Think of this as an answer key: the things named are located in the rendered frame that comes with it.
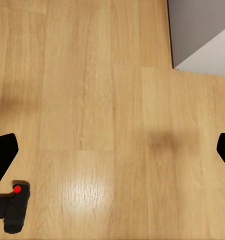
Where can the desk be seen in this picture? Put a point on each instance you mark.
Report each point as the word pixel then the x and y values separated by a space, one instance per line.
pixel 198 35

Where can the digital camera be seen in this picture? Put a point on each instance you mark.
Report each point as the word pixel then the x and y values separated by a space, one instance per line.
pixel 13 209

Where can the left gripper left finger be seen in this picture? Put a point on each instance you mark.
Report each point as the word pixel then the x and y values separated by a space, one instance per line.
pixel 8 151

